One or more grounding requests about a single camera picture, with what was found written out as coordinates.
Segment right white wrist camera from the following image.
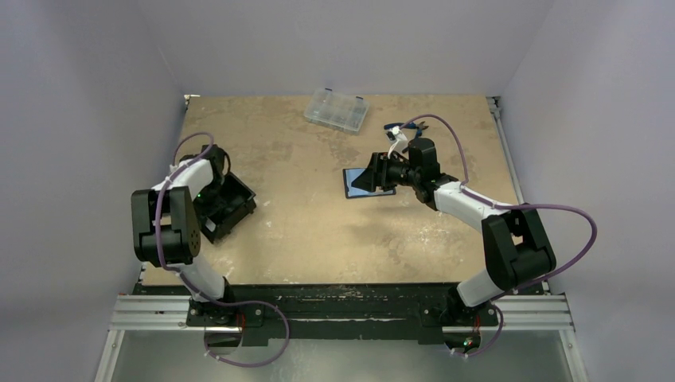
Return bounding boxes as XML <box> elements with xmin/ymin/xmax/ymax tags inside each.
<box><xmin>385</xmin><ymin>126</ymin><xmax>408</xmax><ymax>158</ymax></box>

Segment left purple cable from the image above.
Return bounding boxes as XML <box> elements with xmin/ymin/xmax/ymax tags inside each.
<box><xmin>155</xmin><ymin>131</ymin><xmax>291</xmax><ymax>369</ymax></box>

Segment clear plastic organizer box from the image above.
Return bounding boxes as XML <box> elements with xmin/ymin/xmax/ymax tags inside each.
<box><xmin>303</xmin><ymin>88</ymin><xmax>369</xmax><ymax>135</ymax></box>

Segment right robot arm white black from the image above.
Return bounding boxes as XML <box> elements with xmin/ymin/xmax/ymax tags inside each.
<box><xmin>351</xmin><ymin>138</ymin><xmax>556</xmax><ymax>324</ymax></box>

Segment blue handled pliers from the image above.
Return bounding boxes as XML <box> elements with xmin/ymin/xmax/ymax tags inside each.
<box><xmin>383</xmin><ymin>121</ymin><xmax>428</xmax><ymax>140</ymax></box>

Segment black aluminium mounting rail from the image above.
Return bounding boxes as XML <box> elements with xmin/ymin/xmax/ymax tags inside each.
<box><xmin>110</xmin><ymin>283</ymin><xmax>573</xmax><ymax>347</ymax></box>

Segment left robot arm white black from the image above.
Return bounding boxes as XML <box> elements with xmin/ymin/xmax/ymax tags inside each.
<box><xmin>131</xmin><ymin>145</ymin><xmax>237</xmax><ymax>325</ymax></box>

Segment black card tray box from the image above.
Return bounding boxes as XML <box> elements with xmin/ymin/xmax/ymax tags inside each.
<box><xmin>194</xmin><ymin>173</ymin><xmax>256</xmax><ymax>244</ymax></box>

